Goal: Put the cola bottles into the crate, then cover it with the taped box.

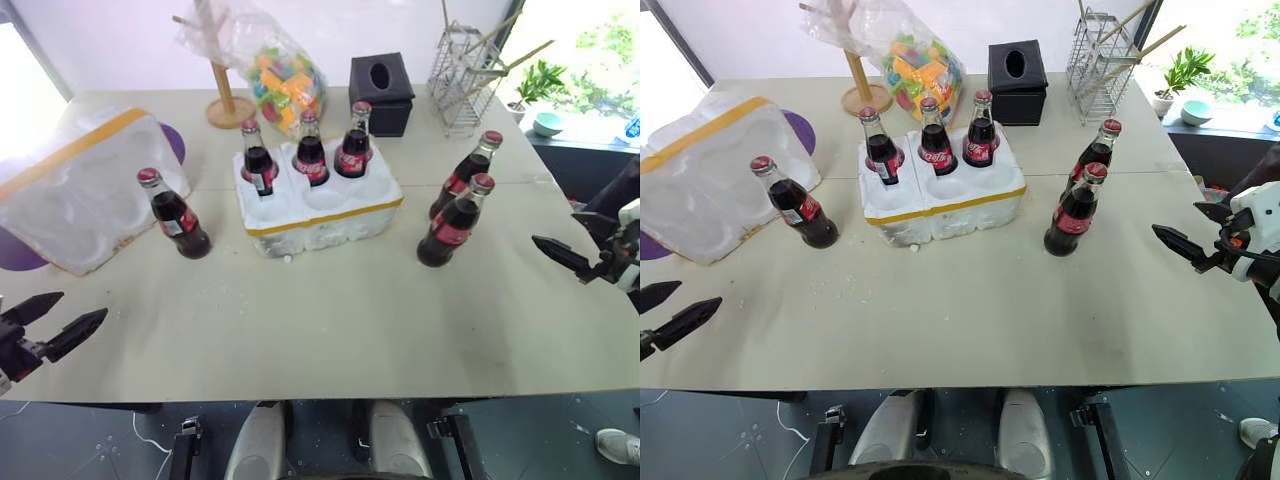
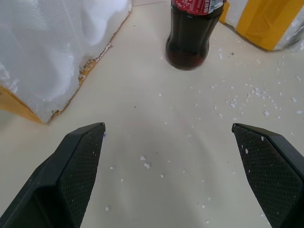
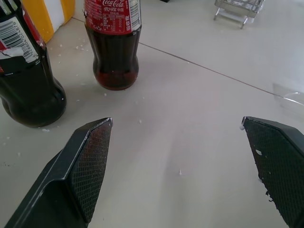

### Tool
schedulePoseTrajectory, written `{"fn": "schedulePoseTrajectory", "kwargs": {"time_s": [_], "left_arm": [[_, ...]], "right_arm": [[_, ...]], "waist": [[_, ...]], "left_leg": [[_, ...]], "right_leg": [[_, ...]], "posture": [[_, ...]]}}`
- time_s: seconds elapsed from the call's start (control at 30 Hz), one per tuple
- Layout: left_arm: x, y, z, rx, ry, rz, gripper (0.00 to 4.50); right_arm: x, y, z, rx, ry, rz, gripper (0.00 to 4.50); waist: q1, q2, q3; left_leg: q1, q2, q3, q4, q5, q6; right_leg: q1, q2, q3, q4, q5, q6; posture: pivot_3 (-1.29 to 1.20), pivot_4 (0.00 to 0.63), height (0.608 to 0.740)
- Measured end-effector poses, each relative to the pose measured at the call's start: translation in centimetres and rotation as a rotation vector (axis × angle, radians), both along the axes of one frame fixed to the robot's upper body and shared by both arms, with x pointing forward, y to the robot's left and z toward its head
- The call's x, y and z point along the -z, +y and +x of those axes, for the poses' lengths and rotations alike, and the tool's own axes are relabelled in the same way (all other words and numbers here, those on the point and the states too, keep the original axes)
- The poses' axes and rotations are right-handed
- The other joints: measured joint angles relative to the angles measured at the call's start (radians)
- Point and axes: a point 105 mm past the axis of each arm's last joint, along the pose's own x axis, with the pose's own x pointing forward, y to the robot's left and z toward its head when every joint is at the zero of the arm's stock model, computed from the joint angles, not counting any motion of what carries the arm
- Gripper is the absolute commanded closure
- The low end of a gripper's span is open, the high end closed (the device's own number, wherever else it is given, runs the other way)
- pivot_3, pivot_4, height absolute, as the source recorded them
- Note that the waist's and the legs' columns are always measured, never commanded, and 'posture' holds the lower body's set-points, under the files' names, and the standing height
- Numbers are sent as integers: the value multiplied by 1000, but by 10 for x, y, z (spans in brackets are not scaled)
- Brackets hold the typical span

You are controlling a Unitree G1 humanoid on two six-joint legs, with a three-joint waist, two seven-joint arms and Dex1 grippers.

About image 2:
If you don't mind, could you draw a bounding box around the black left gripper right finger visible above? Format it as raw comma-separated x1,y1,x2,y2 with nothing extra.
231,123,304,228

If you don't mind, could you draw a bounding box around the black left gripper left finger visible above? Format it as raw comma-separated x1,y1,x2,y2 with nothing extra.
0,122,106,228

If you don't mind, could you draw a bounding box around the white styrofoam block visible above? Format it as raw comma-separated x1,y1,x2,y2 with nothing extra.
0,0,133,125

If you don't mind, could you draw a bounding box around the yellow and white foam block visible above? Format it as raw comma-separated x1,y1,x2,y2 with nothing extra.
218,0,304,52

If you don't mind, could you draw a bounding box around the cola bottle with red label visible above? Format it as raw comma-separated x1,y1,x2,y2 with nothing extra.
165,0,227,70

